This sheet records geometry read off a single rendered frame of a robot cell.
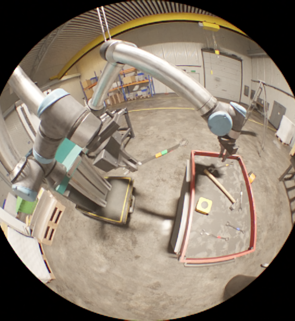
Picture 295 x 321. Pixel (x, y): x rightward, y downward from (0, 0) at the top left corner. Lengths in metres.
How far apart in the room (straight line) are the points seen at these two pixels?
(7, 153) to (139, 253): 1.56
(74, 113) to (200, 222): 0.65
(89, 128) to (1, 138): 0.43
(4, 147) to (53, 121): 0.34
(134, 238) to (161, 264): 0.55
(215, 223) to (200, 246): 0.15
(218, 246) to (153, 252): 1.02
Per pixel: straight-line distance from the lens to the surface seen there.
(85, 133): 0.23
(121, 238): 1.58
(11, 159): 0.54
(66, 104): 0.24
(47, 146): 0.30
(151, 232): 1.46
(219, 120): 0.34
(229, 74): 11.42
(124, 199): 1.30
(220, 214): 0.62
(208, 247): 0.59
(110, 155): 0.25
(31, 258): 3.22
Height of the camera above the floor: 1.44
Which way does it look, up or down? 46 degrees down
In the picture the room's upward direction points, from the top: 15 degrees counter-clockwise
